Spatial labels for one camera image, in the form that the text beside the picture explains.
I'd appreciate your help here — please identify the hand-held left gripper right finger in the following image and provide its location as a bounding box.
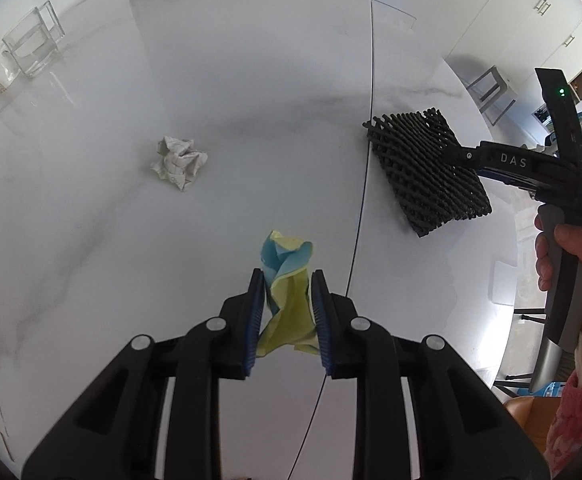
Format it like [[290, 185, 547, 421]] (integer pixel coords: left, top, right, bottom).
[[311, 269, 552, 480]]

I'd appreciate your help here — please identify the yellow paper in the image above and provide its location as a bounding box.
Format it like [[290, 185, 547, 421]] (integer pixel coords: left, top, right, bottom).
[[256, 230, 320, 358]]

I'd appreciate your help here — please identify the white crumpled paper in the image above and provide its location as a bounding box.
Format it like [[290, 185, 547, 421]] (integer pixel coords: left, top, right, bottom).
[[150, 136, 208, 193]]

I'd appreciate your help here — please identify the orange leather chair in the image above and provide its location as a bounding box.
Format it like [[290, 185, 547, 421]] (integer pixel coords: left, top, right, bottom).
[[504, 395, 562, 480]]

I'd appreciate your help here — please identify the grey metal stool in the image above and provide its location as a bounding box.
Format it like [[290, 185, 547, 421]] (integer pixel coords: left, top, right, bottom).
[[466, 66, 517, 127]]

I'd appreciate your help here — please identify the black foam net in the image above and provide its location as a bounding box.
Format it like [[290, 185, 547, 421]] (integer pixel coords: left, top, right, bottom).
[[362, 107, 493, 238]]

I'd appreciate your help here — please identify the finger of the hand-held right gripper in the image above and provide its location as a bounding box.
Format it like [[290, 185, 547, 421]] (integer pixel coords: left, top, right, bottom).
[[444, 142, 493, 173], [475, 170, 538, 193]]

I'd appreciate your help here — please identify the person's right forearm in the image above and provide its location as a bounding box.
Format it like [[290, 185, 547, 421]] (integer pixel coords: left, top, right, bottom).
[[546, 330, 582, 480]]

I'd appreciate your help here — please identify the tall white cabinet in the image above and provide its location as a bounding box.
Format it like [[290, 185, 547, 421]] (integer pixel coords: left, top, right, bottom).
[[444, 0, 582, 111]]

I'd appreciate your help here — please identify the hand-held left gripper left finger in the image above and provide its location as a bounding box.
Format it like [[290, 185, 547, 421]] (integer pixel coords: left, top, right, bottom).
[[21, 267, 266, 480]]

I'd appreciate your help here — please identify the clear glass container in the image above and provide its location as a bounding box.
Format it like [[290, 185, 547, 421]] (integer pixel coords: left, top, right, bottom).
[[2, 1, 66, 79]]

